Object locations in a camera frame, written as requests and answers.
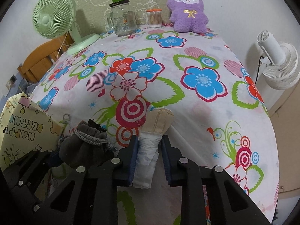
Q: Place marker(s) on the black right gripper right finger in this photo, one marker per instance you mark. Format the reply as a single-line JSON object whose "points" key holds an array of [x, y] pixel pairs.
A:
{"points": [[206, 191]]}

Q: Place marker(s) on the grey drawstring pouch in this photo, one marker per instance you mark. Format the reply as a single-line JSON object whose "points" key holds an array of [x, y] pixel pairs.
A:
{"points": [[86, 146]]}

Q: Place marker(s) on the wall power socket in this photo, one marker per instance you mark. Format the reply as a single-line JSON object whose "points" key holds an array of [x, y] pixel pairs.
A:
{"points": [[11, 82]]}

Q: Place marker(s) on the grey white plastic mailer bag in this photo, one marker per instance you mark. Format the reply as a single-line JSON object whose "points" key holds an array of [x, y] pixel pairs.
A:
{"points": [[147, 157]]}

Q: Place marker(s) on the yellow cartoon gift box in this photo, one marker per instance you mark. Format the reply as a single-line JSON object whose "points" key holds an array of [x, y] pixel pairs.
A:
{"points": [[25, 127]]}

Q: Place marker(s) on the glass mason jar mug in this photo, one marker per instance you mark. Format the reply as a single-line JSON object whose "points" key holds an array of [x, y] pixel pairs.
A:
{"points": [[121, 18]]}

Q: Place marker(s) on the white standing fan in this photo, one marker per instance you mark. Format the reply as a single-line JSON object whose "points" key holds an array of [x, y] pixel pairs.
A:
{"points": [[279, 62]]}

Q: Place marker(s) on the beige cloth item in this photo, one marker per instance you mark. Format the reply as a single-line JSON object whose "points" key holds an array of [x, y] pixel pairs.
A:
{"points": [[158, 121]]}

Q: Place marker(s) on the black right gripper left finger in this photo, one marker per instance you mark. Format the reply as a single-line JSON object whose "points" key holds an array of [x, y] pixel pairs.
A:
{"points": [[89, 196]]}

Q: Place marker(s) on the purple plush bunny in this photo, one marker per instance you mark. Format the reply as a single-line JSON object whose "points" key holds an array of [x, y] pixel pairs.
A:
{"points": [[188, 16]]}

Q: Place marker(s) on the green desk fan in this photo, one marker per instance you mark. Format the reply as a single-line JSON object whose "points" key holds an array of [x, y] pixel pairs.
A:
{"points": [[54, 18]]}

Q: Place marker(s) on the wooden bed headboard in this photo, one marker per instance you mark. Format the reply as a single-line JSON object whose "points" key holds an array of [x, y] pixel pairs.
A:
{"points": [[43, 58]]}

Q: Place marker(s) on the cotton swab jar orange lid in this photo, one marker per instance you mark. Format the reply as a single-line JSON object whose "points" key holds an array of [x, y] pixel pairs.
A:
{"points": [[154, 18]]}

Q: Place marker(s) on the floral tablecloth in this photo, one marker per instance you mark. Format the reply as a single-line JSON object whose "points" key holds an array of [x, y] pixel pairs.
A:
{"points": [[220, 117]]}

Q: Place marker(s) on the green cartoon board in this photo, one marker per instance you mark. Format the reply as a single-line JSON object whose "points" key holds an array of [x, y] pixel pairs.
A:
{"points": [[91, 15]]}

